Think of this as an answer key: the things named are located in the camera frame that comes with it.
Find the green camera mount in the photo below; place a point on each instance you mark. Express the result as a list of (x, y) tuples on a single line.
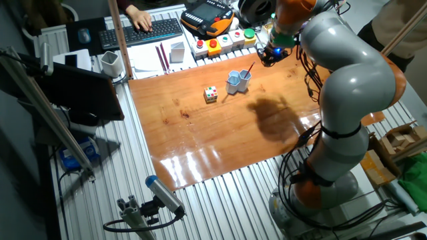
[(283, 39)]

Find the brown cardboard box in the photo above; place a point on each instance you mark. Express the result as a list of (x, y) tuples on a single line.
[(377, 166)]

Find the white box red mushroom button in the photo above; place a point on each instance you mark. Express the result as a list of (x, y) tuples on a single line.
[(199, 49)]

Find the white oval plastic object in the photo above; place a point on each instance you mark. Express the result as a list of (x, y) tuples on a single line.
[(235, 23)]

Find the white rounded cup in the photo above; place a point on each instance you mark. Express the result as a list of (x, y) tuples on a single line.
[(111, 63)]

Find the black mouse pad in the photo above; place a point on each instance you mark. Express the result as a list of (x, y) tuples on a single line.
[(96, 36)]

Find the white square cup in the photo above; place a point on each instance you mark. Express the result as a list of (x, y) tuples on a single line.
[(177, 53)]

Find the gold tissue box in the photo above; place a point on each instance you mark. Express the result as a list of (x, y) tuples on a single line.
[(267, 28)]

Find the black filament spool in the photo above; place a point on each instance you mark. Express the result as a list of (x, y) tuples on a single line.
[(255, 10)]

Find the dark red sleeved forearm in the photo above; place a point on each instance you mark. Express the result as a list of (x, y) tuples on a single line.
[(123, 3)]

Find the silver cylinder camera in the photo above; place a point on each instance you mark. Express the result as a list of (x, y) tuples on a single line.
[(46, 58)]

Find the black keyboard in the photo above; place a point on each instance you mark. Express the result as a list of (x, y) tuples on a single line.
[(166, 30)]

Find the person in beige sweater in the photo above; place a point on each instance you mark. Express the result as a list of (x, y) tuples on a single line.
[(397, 23)]

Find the yellow box green mushroom button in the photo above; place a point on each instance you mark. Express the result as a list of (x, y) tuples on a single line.
[(249, 36)]

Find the wooden post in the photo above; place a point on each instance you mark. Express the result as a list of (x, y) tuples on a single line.
[(405, 28), (120, 36)]

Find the white paper sheets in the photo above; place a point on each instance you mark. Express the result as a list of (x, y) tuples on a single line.
[(143, 61)]

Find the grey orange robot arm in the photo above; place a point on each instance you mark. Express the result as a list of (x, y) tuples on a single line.
[(353, 83)]

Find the red pencil pink eraser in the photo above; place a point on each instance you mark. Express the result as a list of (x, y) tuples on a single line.
[(248, 70), (160, 60), (164, 56)]

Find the person's bare hand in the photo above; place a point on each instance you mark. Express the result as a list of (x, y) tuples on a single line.
[(141, 18)]

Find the blue hexagonal pen holder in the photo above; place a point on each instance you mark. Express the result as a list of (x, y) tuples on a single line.
[(238, 83)]

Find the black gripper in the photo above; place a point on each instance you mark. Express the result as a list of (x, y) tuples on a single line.
[(275, 55)]

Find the black orange teach pendant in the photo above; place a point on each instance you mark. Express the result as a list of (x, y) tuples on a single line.
[(207, 15)]

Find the white box green button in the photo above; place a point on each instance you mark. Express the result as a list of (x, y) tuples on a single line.
[(225, 43)]

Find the white box small red button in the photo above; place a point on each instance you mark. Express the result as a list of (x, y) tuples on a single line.
[(237, 38)]

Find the aluminium profile stand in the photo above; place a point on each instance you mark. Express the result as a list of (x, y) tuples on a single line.
[(133, 216)]

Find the white roll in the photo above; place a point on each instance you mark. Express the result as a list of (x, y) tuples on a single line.
[(402, 196)]

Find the silver camera blue cap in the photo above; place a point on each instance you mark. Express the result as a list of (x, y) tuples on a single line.
[(165, 195)]

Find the grey computer mouse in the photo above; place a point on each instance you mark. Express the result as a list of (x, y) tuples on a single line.
[(84, 35)]

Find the white rubik's cube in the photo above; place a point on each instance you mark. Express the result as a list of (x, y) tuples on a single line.
[(210, 94)]

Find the black monitor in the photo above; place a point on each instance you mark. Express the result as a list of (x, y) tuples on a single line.
[(83, 96)]

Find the white foam sheet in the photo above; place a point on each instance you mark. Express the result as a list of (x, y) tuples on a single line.
[(370, 196)]

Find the slanted aluminium beam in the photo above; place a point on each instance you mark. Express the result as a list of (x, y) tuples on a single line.
[(73, 146)]

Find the cardboard box wooden blocks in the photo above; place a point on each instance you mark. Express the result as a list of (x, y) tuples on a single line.
[(400, 138)]

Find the green cloth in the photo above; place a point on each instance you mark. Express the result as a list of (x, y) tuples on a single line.
[(415, 186)]

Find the blue wipes pack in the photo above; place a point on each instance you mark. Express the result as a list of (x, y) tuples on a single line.
[(78, 156)]

